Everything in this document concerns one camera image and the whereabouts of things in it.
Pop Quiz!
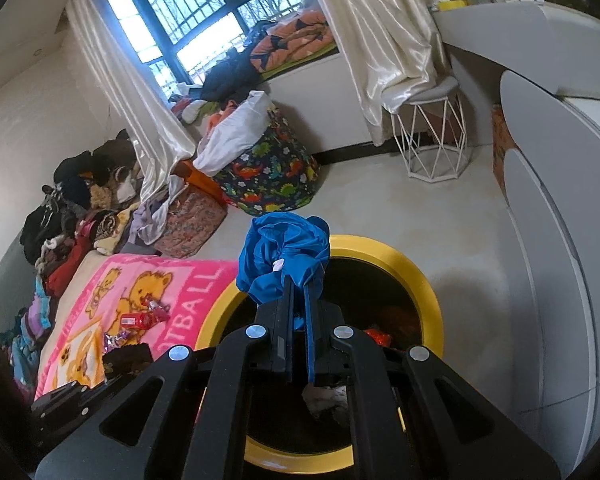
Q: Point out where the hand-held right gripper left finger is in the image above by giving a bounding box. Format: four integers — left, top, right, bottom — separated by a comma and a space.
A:
35, 277, 296, 480

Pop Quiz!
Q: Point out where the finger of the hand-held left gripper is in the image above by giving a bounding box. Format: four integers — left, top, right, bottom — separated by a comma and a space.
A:
30, 379, 113, 433

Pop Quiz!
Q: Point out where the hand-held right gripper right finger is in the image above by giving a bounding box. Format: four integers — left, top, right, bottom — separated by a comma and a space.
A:
302, 285, 563, 480

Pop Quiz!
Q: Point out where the black plastic bag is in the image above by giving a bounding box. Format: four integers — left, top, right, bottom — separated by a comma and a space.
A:
102, 344, 154, 377

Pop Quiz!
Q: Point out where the blue plastic bag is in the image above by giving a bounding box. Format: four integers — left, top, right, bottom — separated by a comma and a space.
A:
236, 211, 332, 306

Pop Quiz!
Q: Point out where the yellow rimmed black bin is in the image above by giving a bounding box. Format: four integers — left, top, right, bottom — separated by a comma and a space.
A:
192, 234, 443, 476

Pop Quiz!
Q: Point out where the white crumpled paper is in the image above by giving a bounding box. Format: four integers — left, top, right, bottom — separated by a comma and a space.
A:
301, 382, 351, 426

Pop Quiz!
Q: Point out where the purple shiny wrapper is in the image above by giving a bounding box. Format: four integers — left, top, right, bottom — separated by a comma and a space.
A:
102, 330, 132, 354

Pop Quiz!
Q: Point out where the pink bear printed blanket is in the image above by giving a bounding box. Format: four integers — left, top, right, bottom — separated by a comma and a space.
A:
32, 255, 241, 401

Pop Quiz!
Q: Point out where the red striped candy wrapper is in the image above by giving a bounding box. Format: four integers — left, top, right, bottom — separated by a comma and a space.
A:
142, 297, 171, 322

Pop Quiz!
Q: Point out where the floral fabric bag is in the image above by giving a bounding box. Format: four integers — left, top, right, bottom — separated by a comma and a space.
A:
152, 190, 228, 260

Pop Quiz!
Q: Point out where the dinosaur print laundry basket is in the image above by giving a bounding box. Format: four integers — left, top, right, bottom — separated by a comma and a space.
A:
212, 110, 321, 211

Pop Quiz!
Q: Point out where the pile of assorted clothes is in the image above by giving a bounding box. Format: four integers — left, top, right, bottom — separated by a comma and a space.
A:
0, 129, 146, 401

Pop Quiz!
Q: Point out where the lavender cloth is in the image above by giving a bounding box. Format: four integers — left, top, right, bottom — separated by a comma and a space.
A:
127, 175, 186, 246

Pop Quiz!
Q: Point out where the white cloth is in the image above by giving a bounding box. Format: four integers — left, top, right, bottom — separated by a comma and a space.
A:
192, 90, 276, 176

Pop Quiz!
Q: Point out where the colourful clothes heap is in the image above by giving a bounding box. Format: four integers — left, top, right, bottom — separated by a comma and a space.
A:
169, 82, 221, 123

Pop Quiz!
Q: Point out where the dark clothes heap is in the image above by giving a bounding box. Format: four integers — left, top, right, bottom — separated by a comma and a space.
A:
200, 50, 263, 103

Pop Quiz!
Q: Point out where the orange patterned quilt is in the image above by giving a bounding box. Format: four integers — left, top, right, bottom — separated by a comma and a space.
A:
250, 10, 338, 73

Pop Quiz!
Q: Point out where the barred window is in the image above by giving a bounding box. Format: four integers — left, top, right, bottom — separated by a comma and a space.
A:
102, 0, 326, 101

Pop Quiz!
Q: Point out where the white wire stool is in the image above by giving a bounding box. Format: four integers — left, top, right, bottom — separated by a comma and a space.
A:
390, 77, 473, 182

